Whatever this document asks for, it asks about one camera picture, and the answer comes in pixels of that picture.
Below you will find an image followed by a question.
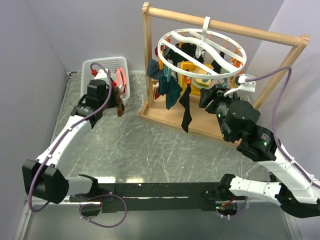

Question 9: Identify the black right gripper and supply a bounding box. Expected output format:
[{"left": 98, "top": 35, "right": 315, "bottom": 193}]
[{"left": 198, "top": 82, "right": 245, "bottom": 141}]

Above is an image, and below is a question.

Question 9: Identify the long black sock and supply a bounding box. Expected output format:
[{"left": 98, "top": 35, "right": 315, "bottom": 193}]
[{"left": 179, "top": 84, "right": 192, "bottom": 133}]

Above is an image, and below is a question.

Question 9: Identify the pink patterned sock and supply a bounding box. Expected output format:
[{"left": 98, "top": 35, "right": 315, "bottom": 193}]
[{"left": 112, "top": 67, "right": 127, "bottom": 95}]

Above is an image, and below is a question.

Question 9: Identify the argyle patterned knit sock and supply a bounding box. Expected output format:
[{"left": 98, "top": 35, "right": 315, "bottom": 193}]
[{"left": 113, "top": 86, "right": 125, "bottom": 117}]

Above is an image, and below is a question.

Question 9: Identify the teal green sock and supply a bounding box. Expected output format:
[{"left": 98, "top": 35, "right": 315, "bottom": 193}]
[{"left": 157, "top": 75, "right": 183, "bottom": 110}]

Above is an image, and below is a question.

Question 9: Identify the white round clip hanger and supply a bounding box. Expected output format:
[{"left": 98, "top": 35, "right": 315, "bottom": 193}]
[{"left": 157, "top": 16, "right": 247, "bottom": 80}]

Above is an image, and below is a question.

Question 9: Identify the teal plastic clip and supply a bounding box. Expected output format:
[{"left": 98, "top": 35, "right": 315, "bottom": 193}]
[{"left": 163, "top": 66, "right": 172, "bottom": 83}]

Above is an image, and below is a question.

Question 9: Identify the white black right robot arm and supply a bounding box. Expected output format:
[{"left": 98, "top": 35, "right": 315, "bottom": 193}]
[{"left": 199, "top": 84, "right": 320, "bottom": 219}]

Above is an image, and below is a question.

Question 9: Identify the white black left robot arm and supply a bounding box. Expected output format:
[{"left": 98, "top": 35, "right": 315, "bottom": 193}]
[{"left": 22, "top": 79, "right": 115, "bottom": 204}]

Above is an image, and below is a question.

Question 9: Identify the white plastic laundry basket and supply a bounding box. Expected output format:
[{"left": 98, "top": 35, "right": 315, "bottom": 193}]
[{"left": 80, "top": 56, "right": 131, "bottom": 104}]

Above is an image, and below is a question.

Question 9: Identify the yellow plastic tray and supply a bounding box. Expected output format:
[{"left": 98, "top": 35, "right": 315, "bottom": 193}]
[{"left": 180, "top": 61, "right": 243, "bottom": 97}]

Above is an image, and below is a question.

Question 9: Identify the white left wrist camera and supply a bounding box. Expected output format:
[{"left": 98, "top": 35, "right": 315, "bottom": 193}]
[{"left": 91, "top": 68, "right": 111, "bottom": 82}]

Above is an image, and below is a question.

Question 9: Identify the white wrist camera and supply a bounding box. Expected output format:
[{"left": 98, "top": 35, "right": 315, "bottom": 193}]
[
  {"left": 223, "top": 73, "right": 256, "bottom": 98},
  {"left": 91, "top": 68, "right": 111, "bottom": 82}
]

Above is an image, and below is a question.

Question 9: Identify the wooden hanger rack frame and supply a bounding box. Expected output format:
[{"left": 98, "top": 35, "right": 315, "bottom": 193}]
[{"left": 139, "top": 2, "right": 310, "bottom": 147}]

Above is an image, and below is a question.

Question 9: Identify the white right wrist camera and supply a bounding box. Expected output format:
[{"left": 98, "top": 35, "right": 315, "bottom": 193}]
[{"left": 223, "top": 73, "right": 256, "bottom": 98}]

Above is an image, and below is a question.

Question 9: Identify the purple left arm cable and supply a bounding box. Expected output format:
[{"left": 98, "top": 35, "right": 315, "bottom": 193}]
[{"left": 27, "top": 62, "right": 113, "bottom": 213}]

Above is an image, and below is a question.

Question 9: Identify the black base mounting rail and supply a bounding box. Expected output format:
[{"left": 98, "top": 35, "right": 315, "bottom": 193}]
[{"left": 69, "top": 182, "right": 245, "bottom": 213}]

